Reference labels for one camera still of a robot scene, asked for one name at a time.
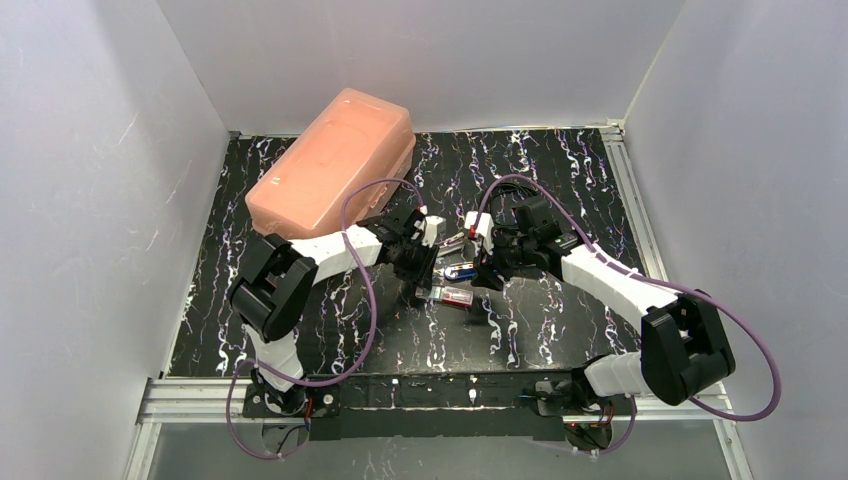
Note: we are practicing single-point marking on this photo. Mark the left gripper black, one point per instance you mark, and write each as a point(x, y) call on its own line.
point(413, 258)

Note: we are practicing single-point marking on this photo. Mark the aluminium frame rail front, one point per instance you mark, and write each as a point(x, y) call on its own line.
point(212, 400)

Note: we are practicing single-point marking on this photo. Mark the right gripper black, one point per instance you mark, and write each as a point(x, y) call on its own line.
point(494, 258)

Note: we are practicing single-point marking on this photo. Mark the red white staple box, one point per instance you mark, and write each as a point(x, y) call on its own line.
point(447, 295)

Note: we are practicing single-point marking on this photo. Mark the aluminium frame rail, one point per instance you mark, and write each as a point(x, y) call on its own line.
point(212, 400)
point(613, 140)

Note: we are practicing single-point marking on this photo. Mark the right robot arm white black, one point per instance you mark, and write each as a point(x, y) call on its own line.
point(683, 345)

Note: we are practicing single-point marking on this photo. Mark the beige small stapler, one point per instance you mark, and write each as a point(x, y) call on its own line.
point(452, 244)

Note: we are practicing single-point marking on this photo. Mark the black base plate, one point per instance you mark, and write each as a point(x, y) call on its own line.
point(517, 423)

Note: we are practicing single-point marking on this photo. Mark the aluminium frame rail right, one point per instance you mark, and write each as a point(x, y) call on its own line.
point(613, 140)

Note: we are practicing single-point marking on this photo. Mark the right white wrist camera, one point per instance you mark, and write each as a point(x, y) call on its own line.
point(478, 226)

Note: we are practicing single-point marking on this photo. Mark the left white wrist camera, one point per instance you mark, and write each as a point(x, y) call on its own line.
point(433, 230)

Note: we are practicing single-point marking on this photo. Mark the pink plastic storage box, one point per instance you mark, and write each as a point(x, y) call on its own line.
point(341, 168)

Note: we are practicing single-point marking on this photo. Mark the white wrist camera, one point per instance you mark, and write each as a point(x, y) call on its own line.
point(433, 230)
point(478, 226)

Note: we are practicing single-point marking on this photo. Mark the blue stapler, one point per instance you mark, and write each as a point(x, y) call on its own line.
point(459, 272)

